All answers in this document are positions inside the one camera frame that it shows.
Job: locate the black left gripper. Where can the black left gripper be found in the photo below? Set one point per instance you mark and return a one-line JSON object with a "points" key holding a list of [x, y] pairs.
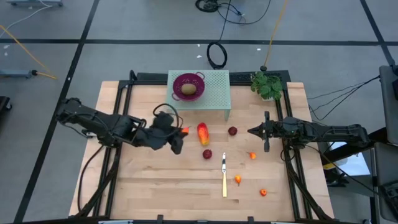
{"points": [[155, 138]]}

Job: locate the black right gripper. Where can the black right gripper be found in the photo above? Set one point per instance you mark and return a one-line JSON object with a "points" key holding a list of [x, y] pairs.
{"points": [[273, 130]]}

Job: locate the purple plastic colander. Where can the purple plastic colander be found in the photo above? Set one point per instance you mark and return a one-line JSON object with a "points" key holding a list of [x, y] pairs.
{"points": [[180, 93]]}

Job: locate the brown kiwi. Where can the brown kiwi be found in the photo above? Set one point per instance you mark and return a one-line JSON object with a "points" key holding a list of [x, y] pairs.
{"points": [[188, 89]]}

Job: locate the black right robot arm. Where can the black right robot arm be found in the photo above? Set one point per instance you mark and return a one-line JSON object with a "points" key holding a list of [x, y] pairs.
{"points": [[335, 132]]}

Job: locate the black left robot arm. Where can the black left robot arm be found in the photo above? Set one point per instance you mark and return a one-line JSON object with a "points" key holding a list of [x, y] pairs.
{"points": [[93, 123]]}

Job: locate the potted green plant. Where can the potted green plant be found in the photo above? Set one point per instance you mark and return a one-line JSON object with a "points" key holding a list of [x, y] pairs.
{"points": [[266, 87]]}

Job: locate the green perforated metal shelf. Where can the green perforated metal shelf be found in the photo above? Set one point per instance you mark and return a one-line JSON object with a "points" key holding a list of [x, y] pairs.
{"points": [[217, 93]]}

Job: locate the grey equipment cart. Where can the grey equipment cart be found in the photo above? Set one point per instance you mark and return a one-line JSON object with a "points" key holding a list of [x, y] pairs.
{"points": [[388, 109]]}

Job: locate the grey floor stand base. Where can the grey floor stand base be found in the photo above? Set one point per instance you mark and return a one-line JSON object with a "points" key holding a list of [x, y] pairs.
{"points": [[34, 3], [15, 73]]}

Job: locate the black wheeled floor item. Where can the black wheeled floor item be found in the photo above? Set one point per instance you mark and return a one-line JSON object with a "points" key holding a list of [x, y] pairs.
{"points": [[3, 104]]}

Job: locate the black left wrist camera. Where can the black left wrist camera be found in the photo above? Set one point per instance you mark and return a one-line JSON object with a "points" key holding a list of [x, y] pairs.
{"points": [[163, 120]]}

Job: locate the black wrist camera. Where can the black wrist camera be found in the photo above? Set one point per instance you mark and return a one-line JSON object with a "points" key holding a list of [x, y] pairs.
{"points": [[291, 123], [163, 120]]}

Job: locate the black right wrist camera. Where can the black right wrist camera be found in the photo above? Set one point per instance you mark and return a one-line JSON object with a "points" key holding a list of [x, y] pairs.
{"points": [[291, 123]]}

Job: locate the black aluminium table frame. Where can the black aluminium table frame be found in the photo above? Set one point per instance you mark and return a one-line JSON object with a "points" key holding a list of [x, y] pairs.
{"points": [[149, 77]]}

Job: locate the black frame clamp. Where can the black frame clamp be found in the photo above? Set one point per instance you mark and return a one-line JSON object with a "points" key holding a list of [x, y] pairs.
{"points": [[250, 219], [160, 218]]}

